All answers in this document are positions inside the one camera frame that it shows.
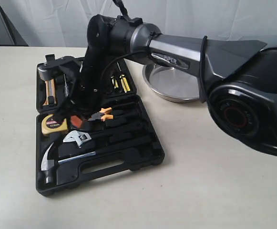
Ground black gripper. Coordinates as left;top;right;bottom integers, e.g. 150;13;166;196
54;47;105;128

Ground orange utility knife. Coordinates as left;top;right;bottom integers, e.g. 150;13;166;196
43;79;57;106

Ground yellow black screwdriver right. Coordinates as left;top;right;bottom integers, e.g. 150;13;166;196
119;66;131;93

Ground yellow black screwdriver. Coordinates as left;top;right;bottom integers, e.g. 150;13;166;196
119;66;131;93
111;63;119;90

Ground round stainless steel tray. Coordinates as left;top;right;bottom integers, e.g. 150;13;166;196
142;64;199;103

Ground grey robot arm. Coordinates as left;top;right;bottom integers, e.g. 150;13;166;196
54;14;277;156

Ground white backdrop curtain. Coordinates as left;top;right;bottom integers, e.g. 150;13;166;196
0;0;277;47

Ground silver adjustable wrench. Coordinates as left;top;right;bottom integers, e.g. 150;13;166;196
62;130;134;148

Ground orange handled pliers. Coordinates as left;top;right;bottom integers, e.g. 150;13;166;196
88;107;144;125

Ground steel claw hammer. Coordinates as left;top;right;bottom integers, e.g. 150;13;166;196
41;142;144;185

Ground black plastic tool case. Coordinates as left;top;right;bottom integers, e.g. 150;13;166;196
36;59;164;197

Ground yellow tape measure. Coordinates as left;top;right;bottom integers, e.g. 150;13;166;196
41;114;68;136

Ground yellow black screwdriver left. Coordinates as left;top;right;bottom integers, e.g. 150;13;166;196
111;63;119;90

